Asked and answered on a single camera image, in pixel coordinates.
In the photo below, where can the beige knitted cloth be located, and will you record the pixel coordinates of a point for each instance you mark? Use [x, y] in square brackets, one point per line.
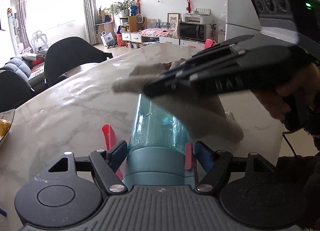
[200, 111]

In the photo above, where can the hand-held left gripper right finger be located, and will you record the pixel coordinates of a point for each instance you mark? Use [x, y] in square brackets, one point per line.
[203, 156]

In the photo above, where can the white office chair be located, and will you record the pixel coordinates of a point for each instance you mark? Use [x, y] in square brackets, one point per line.
[40, 39]

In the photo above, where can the red bag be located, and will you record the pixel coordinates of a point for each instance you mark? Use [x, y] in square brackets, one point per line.
[120, 39]

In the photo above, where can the framed cartoon picture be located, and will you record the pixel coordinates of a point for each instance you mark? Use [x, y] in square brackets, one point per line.
[173, 22]

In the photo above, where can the teal transparent container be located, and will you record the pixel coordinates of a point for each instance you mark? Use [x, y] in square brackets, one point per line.
[155, 161]

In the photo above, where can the white fridge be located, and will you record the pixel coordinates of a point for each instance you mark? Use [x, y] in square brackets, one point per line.
[240, 8]

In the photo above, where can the pink child chair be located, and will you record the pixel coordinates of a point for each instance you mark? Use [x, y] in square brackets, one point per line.
[209, 43]

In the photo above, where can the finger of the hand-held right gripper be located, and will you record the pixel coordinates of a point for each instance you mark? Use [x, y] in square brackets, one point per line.
[180, 83]
[217, 53]

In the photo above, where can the blue toy figure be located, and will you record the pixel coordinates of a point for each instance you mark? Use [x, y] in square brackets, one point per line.
[134, 10]

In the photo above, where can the wooden cabinet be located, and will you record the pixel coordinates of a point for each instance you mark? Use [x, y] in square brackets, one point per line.
[131, 22]

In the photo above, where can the white shelf unit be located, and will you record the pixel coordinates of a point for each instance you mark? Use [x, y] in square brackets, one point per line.
[13, 33]

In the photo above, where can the grey curtain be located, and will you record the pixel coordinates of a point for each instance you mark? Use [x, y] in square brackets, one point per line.
[88, 8]
[22, 18]

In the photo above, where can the wooden desk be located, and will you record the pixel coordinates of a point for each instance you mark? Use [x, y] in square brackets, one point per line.
[103, 24]

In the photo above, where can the white drawer cabinet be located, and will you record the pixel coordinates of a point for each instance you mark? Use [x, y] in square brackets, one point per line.
[135, 37]

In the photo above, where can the dark dining chair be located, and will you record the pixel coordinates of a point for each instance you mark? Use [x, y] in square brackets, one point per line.
[72, 56]
[12, 88]

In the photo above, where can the person's right forearm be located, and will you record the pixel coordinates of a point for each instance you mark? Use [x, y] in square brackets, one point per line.
[313, 133]

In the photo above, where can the white dish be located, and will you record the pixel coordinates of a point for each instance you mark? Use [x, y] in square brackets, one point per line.
[8, 114]

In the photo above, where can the pink blanket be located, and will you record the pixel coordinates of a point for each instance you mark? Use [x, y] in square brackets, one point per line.
[155, 32]

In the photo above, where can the white printer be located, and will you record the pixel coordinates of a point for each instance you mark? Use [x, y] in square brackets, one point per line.
[196, 17]

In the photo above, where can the white paper shopping bag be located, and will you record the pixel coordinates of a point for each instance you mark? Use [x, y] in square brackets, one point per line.
[108, 38]

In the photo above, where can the small round white fan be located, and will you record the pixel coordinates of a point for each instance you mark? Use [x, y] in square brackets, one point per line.
[139, 18]

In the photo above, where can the person's right hand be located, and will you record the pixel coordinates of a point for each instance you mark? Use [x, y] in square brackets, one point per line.
[272, 103]

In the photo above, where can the black microwave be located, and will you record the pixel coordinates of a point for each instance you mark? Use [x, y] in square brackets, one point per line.
[191, 31]

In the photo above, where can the grey sofa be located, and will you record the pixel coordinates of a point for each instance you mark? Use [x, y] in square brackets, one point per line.
[15, 67]

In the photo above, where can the person's dark fuzzy garment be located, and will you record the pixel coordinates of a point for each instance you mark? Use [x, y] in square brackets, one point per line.
[305, 183]

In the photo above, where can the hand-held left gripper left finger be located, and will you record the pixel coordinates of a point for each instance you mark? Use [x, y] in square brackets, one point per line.
[120, 156]

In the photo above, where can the potted green plant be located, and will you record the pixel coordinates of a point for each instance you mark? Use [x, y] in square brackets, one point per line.
[123, 4]

